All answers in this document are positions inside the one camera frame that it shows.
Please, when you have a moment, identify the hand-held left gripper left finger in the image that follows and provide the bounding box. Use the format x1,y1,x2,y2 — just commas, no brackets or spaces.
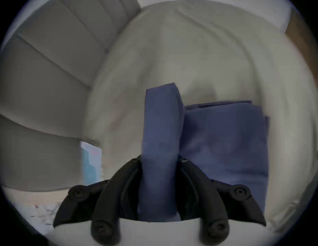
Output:
53,155,142,243

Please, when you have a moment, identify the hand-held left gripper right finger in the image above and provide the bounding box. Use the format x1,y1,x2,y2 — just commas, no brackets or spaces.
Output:
176,156,267,243

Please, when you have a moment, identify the dark blue shirt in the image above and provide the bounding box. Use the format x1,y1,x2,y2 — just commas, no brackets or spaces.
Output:
137,83,271,222

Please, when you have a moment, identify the grey padded headboard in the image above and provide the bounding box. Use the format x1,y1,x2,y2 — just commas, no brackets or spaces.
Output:
0,0,141,192

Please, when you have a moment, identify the bed with beige sheet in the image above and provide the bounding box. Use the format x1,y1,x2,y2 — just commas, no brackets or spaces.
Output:
82,0,318,233

